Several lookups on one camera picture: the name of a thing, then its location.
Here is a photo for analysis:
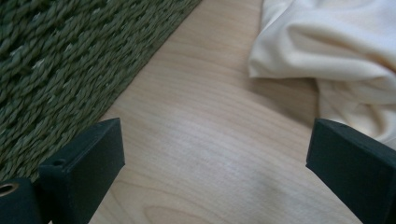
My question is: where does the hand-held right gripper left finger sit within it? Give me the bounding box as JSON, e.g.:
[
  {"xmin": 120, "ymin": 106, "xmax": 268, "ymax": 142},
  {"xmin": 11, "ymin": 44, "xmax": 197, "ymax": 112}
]
[{"xmin": 33, "ymin": 117, "xmax": 126, "ymax": 224}]

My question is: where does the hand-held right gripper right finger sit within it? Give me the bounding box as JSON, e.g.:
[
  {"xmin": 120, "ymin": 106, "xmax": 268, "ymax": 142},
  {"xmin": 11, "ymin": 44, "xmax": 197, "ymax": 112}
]
[{"xmin": 305, "ymin": 118, "xmax": 396, "ymax": 224}]

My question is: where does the green woven straw mat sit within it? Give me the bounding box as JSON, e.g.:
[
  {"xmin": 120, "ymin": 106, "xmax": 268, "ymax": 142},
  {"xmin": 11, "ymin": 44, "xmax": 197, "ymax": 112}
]
[{"xmin": 0, "ymin": 0, "xmax": 204, "ymax": 183}]

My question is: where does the cream white cloth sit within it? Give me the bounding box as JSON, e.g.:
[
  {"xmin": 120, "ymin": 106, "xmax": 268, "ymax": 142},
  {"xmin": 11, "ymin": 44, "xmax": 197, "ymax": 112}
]
[{"xmin": 247, "ymin": 0, "xmax": 396, "ymax": 150}]

